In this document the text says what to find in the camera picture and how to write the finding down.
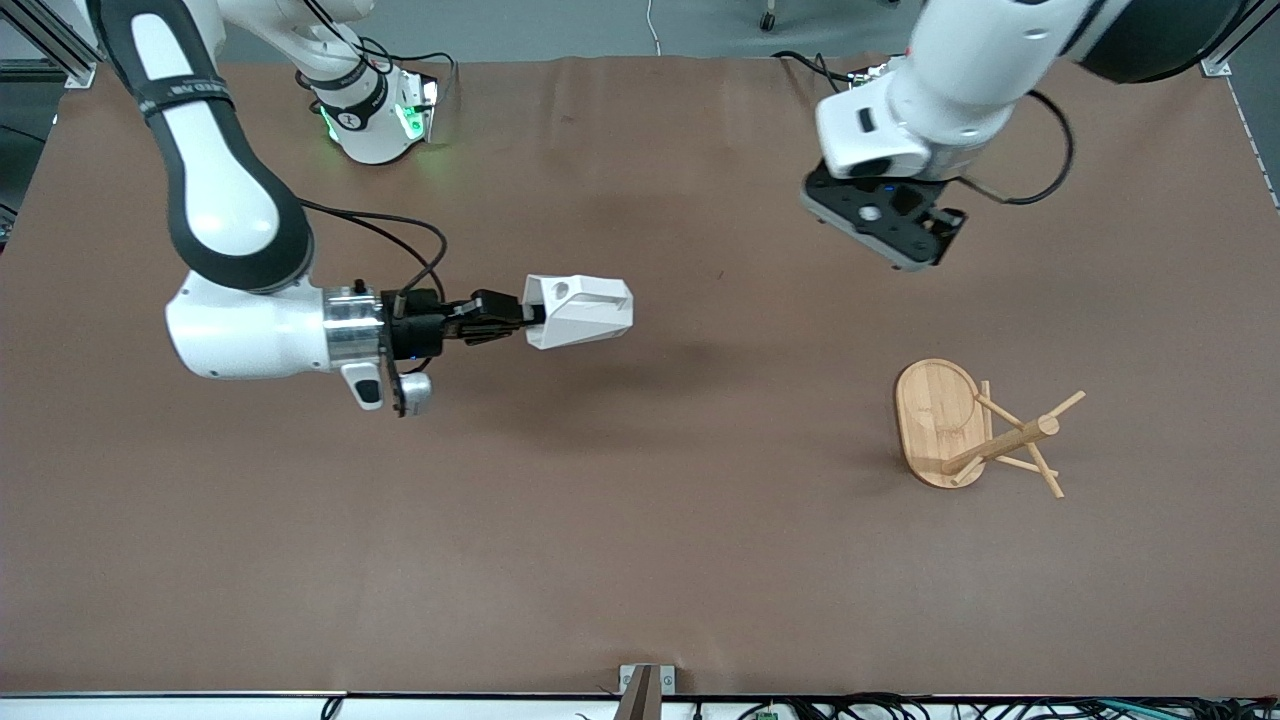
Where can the black caster wheel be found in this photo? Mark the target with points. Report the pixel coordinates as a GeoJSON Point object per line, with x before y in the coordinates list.
{"type": "Point", "coordinates": [768, 20]}

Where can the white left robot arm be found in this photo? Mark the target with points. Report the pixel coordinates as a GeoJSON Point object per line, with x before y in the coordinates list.
{"type": "Point", "coordinates": [960, 80]}

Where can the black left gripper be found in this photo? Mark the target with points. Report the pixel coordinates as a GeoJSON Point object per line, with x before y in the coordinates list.
{"type": "Point", "coordinates": [943, 229]}

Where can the brown table cover sheet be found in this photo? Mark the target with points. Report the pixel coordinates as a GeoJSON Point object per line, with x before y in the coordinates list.
{"type": "Point", "coordinates": [640, 500]}

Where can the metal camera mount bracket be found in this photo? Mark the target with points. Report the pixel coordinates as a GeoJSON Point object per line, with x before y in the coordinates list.
{"type": "Point", "coordinates": [645, 690]}

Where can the aluminium frame post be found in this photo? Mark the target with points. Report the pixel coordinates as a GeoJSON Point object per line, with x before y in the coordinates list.
{"type": "Point", "coordinates": [1225, 62]}
{"type": "Point", "coordinates": [50, 45]}

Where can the white faceted cup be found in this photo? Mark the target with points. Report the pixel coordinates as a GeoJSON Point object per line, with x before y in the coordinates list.
{"type": "Point", "coordinates": [590, 315]}

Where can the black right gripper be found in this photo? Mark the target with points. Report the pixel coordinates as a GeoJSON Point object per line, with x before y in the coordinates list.
{"type": "Point", "coordinates": [420, 327]}

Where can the wooden cup rack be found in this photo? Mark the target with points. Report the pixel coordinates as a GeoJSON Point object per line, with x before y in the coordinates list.
{"type": "Point", "coordinates": [935, 420]}

